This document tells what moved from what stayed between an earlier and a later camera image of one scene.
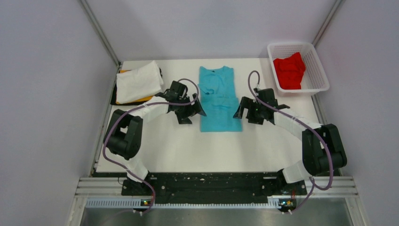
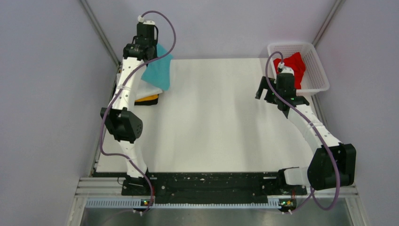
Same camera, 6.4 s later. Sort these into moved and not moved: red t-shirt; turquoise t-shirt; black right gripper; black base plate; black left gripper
Moved: black left gripper; turquoise t-shirt; black right gripper
Not moved: red t-shirt; black base plate
